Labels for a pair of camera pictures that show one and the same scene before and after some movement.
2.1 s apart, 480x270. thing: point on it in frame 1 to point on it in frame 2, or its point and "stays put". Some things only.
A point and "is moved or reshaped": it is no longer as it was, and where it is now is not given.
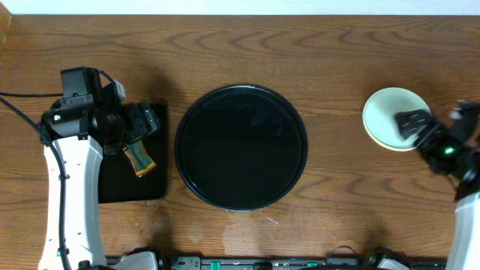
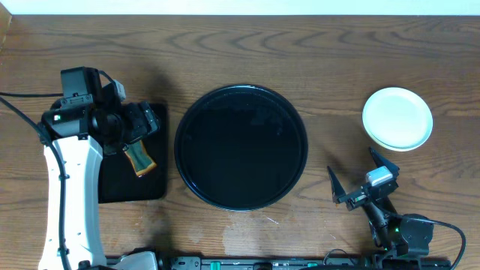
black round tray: [241, 148] stays put
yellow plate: [389, 136] is moved or reshaped
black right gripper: [422, 117] to [357, 198]
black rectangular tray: [118, 181] stays put
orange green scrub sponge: [140, 160] stays put
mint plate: [380, 122] stays put
